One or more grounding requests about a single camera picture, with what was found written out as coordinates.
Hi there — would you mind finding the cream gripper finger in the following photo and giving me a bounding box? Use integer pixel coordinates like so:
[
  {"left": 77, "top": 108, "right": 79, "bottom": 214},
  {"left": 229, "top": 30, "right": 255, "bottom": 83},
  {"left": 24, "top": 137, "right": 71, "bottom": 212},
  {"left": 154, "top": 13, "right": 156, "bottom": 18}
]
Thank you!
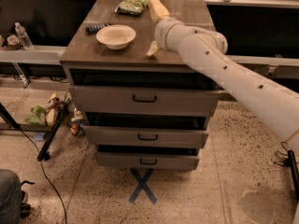
[
  {"left": 147, "top": 41, "right": 159, "bottom": 57},
  {"left": 148, "top": 0, "right": 170, "bottom": 21}
]

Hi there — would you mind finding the white paper bowl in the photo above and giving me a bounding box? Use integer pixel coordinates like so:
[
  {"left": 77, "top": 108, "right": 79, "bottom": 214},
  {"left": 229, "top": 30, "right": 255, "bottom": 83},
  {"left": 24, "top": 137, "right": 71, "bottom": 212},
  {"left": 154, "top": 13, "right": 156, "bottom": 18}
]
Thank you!
[{"left": 96, "top": 25, "right": 136, "bottom": 50}]

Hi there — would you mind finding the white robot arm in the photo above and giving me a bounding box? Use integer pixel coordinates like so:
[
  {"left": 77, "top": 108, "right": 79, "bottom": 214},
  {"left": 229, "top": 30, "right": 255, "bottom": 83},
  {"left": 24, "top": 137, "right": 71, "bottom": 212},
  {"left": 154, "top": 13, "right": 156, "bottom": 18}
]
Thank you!
[{"left": 148, "top": 0, "right": 299, "bottom": 185}]

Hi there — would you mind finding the clear water bottle on cabinet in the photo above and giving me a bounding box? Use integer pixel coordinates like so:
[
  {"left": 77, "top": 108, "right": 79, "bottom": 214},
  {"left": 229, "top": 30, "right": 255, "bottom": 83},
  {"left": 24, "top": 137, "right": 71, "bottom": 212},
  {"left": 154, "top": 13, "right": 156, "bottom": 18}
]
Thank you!
[{"left": 169, "top": 0, "right": 184, "bottom": 19}]

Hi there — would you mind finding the small water bottle on shelf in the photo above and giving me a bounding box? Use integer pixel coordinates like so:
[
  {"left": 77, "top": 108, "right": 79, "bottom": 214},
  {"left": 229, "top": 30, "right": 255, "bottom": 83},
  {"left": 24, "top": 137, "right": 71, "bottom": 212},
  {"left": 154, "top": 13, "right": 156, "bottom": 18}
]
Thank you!
[{"left": 15, "top": 22, "right": 34, "bottom": 49}]

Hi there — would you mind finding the bowl with items on shelf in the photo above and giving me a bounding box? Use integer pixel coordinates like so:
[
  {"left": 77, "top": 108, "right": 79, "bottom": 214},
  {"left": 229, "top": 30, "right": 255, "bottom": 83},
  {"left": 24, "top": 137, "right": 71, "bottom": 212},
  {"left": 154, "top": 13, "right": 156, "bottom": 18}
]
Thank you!
[{"left": 0, "top": 35, "right": 21, "bottom": 51}]

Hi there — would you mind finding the green chip bag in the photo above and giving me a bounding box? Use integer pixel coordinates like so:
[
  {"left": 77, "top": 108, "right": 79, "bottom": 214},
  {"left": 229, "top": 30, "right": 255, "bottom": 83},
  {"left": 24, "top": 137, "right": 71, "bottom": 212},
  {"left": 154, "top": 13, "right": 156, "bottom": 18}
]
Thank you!
[{"left": 115, "top": 0, "right": 148, "bottom": 16}]

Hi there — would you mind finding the grey drawer cabinet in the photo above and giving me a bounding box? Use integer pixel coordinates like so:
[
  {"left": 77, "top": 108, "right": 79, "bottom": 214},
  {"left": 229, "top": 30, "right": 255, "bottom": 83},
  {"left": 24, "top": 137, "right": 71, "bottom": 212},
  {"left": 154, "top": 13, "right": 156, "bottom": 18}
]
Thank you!
[{"left": 61, "top": 0, "right": 221, "bottom": 170}]

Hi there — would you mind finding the top grey drawer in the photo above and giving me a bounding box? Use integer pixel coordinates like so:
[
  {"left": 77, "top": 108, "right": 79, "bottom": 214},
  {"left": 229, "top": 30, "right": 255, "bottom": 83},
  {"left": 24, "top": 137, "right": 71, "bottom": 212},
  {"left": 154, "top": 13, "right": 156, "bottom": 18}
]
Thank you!
[{"left": 69, "top": 85, "right": 220, "bottom": 116}]

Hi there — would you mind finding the grey drawer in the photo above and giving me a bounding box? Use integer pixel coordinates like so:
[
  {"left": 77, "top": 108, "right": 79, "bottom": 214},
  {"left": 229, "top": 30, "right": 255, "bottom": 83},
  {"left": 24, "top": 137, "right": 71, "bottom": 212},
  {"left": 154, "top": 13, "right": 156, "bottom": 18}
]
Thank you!
[
  {"left": 69, "top": 85, "right": 220, "bottom": 116},
  {"left": 84, "top": 126, "right": 208, "bottom": 149},
  {"left": 95, "top": 152, "right": 199, "bottom": 171}
]

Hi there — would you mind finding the middle grey drawer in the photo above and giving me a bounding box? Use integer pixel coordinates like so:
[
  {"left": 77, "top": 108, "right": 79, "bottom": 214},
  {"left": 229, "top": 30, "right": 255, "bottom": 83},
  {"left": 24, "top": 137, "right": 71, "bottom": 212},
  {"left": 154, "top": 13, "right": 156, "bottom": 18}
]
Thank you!
[{"left": 84, "top": 126, "right": 208, "bottom": 149}]

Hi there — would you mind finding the small figurine on floor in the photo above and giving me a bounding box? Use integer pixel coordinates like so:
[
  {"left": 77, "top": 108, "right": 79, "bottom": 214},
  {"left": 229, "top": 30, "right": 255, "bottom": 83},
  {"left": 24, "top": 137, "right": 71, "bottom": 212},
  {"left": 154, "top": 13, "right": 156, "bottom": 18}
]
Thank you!
[{"left": 70, "top": 110, "right": 84, "bottom": 136}]

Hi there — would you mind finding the bottom grey drawer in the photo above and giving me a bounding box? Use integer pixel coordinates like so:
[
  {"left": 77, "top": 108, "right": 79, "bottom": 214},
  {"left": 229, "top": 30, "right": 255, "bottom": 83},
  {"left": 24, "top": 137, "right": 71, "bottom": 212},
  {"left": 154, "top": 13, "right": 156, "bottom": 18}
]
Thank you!
[{"left": 95, "top": 152, "right": 199, "bottom": 171}]

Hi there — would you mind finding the brown snack bag on floor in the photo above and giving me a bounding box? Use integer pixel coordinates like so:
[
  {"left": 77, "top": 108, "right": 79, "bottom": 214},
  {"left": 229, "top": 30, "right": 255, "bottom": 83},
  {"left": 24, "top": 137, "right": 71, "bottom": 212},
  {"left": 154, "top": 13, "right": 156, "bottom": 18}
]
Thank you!
[{"left": 46, "top": 92, "right": 61, "bottom": 127}]

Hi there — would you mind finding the green crumpled bag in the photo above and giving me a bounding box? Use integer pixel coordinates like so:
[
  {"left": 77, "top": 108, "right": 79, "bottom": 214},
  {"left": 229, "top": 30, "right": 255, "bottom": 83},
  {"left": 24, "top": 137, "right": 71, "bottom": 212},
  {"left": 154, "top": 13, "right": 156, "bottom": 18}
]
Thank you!
[{"left": 25, "top": 105, "right": 46, "bottom": 125}]

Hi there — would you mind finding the blue tape cross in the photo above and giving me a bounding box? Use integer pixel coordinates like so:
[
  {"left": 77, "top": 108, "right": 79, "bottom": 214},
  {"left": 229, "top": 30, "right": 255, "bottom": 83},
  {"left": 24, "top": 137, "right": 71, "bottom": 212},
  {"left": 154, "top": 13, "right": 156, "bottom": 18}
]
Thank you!
[{"left": 129, "top": 168, "right": 157, "bottom": 204}]

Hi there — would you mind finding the black stand at right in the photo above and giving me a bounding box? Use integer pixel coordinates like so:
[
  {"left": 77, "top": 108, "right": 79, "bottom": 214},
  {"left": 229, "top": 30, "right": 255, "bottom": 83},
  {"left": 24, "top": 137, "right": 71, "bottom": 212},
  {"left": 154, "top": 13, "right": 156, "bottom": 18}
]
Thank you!
[{"left": 274, "top": 142, "right": 299, "bottom": 202}]

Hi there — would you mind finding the person's jeans leg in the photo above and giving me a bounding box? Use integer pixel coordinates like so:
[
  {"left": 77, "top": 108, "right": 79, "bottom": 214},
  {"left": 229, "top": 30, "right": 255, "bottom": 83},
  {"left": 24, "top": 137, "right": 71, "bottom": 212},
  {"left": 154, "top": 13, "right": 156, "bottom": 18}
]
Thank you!
[{"left": 0, "top": 169, "right": 21, "bottom": 224}]

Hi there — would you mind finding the black shoe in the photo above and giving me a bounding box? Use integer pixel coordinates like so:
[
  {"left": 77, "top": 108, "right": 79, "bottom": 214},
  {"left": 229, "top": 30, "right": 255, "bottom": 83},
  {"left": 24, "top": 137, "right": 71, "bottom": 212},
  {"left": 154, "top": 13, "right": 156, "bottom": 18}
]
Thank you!
[{"left": 21, "top": 191, "right": 32, "bottom": 218}]

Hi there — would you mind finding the black floor cable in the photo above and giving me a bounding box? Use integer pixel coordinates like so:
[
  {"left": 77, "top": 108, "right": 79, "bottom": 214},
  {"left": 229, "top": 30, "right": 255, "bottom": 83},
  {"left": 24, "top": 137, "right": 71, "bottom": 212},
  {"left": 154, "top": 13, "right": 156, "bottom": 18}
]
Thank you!
[{"left": 17, "top": 128, "right": 68, "bottom": 224}]

